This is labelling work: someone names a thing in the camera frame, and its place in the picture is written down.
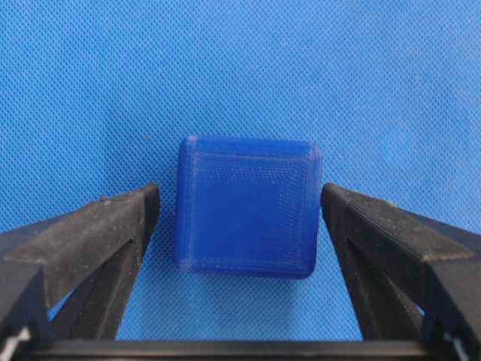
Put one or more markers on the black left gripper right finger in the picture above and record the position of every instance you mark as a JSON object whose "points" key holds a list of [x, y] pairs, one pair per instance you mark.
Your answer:
{"points": [[409, 277]]}

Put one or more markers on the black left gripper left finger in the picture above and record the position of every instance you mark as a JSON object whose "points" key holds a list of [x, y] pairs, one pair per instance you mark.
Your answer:
{"points": [[71, 276]]}

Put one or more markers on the blue block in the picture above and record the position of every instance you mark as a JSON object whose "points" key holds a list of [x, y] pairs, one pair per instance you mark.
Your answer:
{"points": [[247, 207]]}

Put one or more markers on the blue table cloth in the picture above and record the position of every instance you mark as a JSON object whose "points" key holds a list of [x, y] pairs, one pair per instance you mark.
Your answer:
{"points": [[96, 97]]}

